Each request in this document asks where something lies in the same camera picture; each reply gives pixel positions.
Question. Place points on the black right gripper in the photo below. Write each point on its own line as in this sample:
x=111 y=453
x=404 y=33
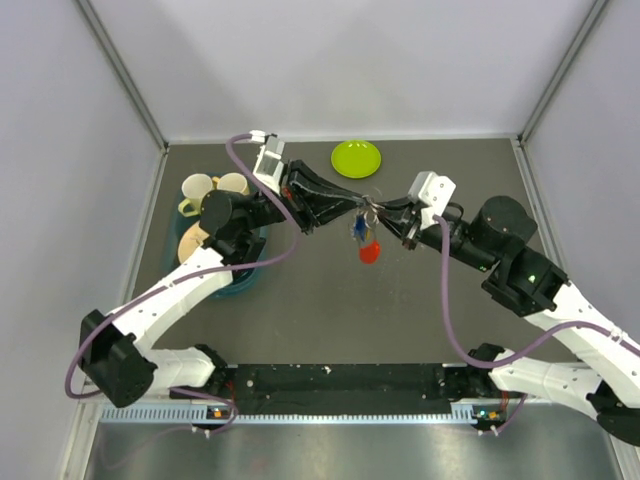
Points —
x=406 y=226

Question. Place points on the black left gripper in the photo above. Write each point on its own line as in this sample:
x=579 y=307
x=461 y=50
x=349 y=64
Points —
x=317 y=211

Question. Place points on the blue key tag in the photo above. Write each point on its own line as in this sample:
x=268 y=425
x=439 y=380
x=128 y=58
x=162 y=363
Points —
x=359 y=226

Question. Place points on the red-handled metal key holder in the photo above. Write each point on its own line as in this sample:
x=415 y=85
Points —
x=369 y=251

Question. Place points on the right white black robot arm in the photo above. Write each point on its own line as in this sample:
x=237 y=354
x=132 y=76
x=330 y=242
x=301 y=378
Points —
x=582 y=361

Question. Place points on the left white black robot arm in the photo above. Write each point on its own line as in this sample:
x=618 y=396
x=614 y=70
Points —
x=117 y=350

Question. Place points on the lime green plate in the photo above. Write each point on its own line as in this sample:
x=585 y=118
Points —
x=356 y=159

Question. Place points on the mustard yellow mug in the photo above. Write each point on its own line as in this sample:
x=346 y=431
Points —
x=232 y=182

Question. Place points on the pale green mug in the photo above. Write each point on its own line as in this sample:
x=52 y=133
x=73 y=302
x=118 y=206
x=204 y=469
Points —
x=194 y=188

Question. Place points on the patterned wooden plate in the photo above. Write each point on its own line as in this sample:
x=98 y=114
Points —
x=193 y=238

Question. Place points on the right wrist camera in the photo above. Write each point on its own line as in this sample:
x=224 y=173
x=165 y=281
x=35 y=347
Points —
x=431 y=193

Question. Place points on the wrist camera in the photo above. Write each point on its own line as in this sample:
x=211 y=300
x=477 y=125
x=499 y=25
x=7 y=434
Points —
x=431 y=193
x=269 y=165

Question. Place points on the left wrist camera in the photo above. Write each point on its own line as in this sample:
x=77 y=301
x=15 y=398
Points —
x=269 y=165

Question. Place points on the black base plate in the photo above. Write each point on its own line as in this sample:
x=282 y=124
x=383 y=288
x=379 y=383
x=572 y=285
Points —
x=430 y=380

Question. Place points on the aluminium frame rail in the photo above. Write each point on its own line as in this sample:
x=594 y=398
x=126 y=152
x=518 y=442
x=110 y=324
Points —
x=127 y=386

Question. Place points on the grey slotted cable duct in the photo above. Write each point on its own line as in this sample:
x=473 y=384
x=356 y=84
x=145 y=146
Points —
x=205 y=414

